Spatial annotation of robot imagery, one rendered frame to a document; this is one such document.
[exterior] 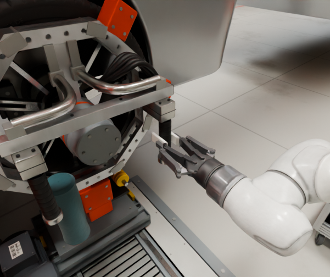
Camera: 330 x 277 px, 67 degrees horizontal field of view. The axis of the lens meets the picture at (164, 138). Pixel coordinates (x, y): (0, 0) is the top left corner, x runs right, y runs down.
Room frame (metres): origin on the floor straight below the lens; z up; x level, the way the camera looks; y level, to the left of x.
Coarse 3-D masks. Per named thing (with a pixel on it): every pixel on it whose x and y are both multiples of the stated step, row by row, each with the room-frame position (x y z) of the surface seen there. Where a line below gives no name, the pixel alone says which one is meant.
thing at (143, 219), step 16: (128, 192) 0.94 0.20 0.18; (144, 208) 0.84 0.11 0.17; (128, 224) 0.76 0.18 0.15; (144, 224) 0.78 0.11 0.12; (48, 240) 0.67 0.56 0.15; (96, 240) 0.67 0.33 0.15; (112, 240) 0.67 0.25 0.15; (48, 256) 0.58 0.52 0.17; (80, 256) 0.59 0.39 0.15; (96, 256) 0.61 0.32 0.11; (64, 272) 0.52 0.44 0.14
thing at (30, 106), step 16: (96, 48) 0.80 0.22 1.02; (16, 64) 0.66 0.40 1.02; (32, 80) 0.67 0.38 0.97; (128, 80) 0.85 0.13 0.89; (48, 96) 0.69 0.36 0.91; (112, 96) 0.95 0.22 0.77; (128, 112) 0.84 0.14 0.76; (48, 144) 0.67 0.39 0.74; (64, 144) 0.83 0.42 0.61; (0, 160) 0.56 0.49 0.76; (48, 160) 0.70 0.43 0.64; (64, 160) 0.72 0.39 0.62; (80, 160) 0.72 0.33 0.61
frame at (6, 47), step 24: (48, 24) 0.67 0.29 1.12; (72, 24) 0.66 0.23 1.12; (96, 24) 0.70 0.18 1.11; (0, 48) 0.55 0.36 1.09; (24, 48) 0.59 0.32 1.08; (120, 48) 0.74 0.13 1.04; (0, 72) 0.55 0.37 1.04; (144, 120) 0.78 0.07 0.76; (120, 144) 0.76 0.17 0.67; (0, 168) 0.49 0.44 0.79; (96, 168) 0.69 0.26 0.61; (120, 168) 0.70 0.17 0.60; (24, 192) 0.51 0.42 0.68
